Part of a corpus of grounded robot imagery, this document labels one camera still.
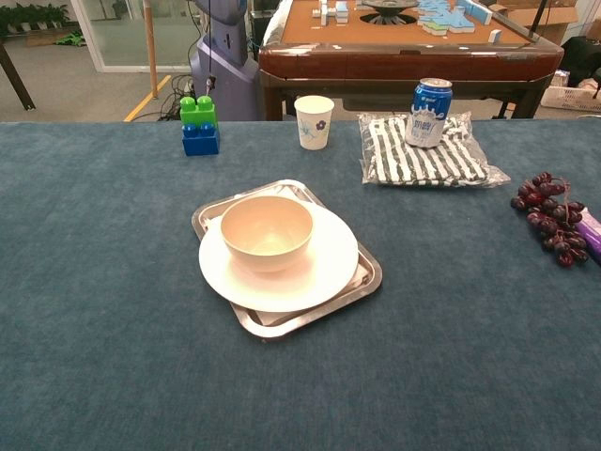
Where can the cream white bowl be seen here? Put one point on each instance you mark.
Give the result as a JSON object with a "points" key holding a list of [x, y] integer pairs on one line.
{"points": [[263, 235]]}

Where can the purple robot base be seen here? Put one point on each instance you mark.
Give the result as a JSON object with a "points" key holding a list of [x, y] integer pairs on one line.
{"points": [[225, 61]]}

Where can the stainless steel tray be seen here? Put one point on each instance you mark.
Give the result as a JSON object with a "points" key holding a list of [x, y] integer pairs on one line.
{"points": [[300, 324]]}

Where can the white round plate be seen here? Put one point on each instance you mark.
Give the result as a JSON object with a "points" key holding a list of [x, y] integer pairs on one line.
{"points": [[324, 263]]}

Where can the white paper cup with flower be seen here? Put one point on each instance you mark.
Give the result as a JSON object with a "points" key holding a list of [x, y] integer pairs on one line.
{"points": [[314, 123]]}

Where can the blue toy building block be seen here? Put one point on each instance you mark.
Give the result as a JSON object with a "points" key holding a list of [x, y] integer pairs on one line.
{"points": [[200, 140]]}

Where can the striped cloth in plastic bag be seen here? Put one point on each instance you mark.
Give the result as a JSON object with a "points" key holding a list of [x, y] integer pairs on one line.
{"points": [[422, 164]]}

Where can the green toy building block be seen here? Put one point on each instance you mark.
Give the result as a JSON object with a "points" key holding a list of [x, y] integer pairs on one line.
{"points": [[197, 111]]}

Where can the blue milk drink can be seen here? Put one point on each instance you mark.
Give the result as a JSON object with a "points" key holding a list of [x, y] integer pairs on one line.
{"points": [[428, 115]]}

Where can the brown mahjong table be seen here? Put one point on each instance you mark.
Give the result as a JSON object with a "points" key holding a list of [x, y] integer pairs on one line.
{"points": [[399, 61]]}

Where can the wooden pole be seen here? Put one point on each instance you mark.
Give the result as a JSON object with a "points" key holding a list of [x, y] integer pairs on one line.
{"points": [[150, 47]]}

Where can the dark purple grape bunch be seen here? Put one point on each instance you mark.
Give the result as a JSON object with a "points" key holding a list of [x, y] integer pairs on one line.
{"points": [[551, 216]]}

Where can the purple wrapped package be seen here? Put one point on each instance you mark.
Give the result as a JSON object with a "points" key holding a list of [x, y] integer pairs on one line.
{"points": [[590, 233]]}

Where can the white plastic basket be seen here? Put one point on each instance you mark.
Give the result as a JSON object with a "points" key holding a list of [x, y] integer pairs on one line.
{"points": [[570, 97]]}

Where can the cardboard box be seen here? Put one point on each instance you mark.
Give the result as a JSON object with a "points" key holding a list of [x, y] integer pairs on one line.
{"points": [[540, 16]]}

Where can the dark table leg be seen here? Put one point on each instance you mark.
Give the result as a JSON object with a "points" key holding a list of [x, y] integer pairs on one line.
{"points": [[14, 77]]}

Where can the potted green plants row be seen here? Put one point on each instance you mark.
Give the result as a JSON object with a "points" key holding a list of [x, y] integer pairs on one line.
{"points": [[33, 16]]}

